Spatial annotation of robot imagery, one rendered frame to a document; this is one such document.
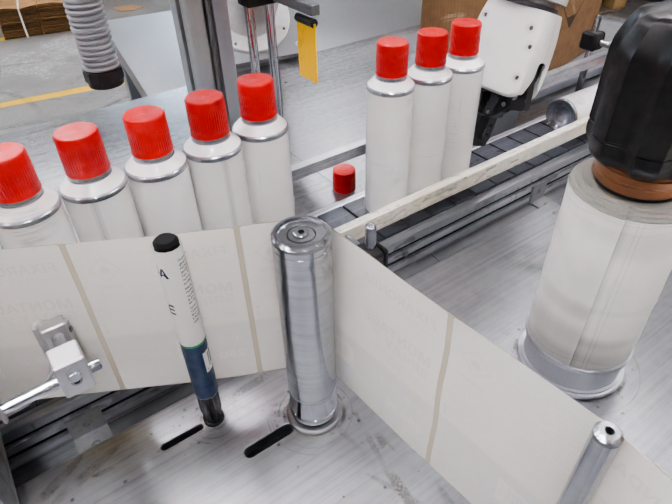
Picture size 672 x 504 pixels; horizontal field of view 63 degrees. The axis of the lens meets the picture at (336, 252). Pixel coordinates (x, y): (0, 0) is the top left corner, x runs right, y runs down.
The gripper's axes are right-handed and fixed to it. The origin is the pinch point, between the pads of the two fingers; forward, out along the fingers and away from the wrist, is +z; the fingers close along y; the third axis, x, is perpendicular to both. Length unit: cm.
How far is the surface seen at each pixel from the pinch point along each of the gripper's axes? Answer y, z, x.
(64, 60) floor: -360, 85, 42
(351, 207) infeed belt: -3.1, 12.2, -15.1
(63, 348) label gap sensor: 14, 12, -52
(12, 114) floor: -291, 100, 0
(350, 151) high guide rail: -3.1, 4.8, -17.9
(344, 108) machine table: -36.0, 8.9, 8.3
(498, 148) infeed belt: -2.3, 3.3, 9.6
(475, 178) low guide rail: 4.2, 5.0, -2.8
